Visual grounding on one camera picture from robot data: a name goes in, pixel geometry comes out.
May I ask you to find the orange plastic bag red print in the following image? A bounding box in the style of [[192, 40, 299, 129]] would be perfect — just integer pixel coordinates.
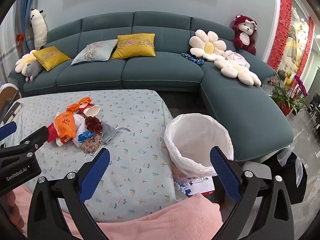
[[55, 112, 76, 138]]

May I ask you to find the blue scrunchie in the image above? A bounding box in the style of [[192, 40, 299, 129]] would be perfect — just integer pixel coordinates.
[[78, 131, 95, 142]]

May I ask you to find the light blue embroidered cushion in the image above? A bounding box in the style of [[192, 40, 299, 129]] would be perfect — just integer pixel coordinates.
[[71, 39, 118, 66]]

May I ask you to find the red bear plush toy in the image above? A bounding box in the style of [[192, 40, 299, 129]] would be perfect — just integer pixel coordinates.
[[232, 14, 258, 55]]

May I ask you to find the pink blanket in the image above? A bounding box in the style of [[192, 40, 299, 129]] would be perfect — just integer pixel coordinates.
[[10, 185, 223, 240]]

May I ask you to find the trash bin with white bag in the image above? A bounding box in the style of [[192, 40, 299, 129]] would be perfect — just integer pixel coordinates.
[[164, 114, 234, 178]]

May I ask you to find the yellow embroidered cushion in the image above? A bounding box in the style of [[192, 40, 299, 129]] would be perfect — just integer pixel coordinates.
[[32, 46, 71, 72], [111, 33, 156, 60]]

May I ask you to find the beige scrunchie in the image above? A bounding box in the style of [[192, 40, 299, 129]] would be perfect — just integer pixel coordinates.
[[80, 134, 103, 153]]

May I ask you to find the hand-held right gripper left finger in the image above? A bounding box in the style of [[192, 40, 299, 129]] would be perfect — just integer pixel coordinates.
[[27, 147, 111, 240]]

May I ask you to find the wooden chair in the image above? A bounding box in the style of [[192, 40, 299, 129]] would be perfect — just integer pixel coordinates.
[[0, 84, 22, 125]]

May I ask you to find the grey plush toy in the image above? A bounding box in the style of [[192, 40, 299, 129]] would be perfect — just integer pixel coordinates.
[[25, 61, 43, 82]]

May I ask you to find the red paper wall decoration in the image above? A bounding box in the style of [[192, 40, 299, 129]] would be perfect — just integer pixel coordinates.
[[266, 0, 316, 72]]

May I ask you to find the floral tablecloth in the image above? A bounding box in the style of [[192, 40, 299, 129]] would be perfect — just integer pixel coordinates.
[[0, 90, 175, 223]]

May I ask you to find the long white plush toy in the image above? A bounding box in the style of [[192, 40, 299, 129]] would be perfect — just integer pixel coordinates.
[[29, 8, 48, 51]]

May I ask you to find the white flower cushion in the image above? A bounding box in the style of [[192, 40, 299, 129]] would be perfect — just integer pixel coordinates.
[[214, 60, 262, 86], [189, 29, 227, 62], [14, 50, 38, 73]]

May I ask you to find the red curtain bow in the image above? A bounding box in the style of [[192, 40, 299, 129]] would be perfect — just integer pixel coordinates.
[[16, 32, 27, 49]]

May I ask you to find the blue white printed box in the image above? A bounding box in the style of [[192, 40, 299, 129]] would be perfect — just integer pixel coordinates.
[[172, 172, 215, 197]]

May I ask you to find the person's left hand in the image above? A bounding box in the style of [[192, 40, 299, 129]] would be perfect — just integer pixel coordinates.
[[0, 191, 25, 230]]

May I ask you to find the grey drawstring pouch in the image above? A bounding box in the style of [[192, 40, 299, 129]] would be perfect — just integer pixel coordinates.
[[100, 120, 130, 145]]

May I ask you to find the black bag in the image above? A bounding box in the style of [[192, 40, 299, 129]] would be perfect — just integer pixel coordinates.
[[277, 147, 308, 204]]

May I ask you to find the blue curtain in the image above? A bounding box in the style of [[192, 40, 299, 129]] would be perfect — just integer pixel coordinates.
[[19, 0, 42, 53]]

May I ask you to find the green potted plant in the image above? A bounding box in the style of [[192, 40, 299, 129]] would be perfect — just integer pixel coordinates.
[[270, 69, 310, 115]]

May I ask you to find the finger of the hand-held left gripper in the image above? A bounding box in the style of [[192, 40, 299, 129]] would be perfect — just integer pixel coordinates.
[[0, 126, 49, 158], [0, 122, 18, 141]]

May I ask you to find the dark book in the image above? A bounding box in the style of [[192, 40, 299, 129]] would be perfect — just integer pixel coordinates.
[[5, 102, 23, 123]]

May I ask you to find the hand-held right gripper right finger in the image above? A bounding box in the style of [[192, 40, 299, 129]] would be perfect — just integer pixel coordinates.
[[209, 146, 295, 240]]

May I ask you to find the blue patterned cloth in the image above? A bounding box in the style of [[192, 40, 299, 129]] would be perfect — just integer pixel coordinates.
[[181, 52, 205, 67]]

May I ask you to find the purple orchid plant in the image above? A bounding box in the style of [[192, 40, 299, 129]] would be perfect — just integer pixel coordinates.
[[294, 75, 311, 98]]

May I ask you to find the red white paper cup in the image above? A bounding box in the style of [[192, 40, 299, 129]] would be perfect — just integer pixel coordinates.
[[46, 122, 75, 147], [79, 102, 101, 117]]

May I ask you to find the dark red scrunchie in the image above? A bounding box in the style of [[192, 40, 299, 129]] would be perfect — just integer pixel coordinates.
[[85, 116, 103, 132]]

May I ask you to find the white plastic bag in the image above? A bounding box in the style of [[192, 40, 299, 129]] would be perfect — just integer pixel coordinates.
[[74, 114, 88, 133]]

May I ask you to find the teal fabric sofa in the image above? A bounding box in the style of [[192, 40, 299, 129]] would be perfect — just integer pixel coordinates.
[[9, 11, 294, 163]]

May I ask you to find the white pink quilted cushion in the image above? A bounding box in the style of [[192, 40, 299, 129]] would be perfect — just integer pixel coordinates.
[[222, 51, 250, 69]]

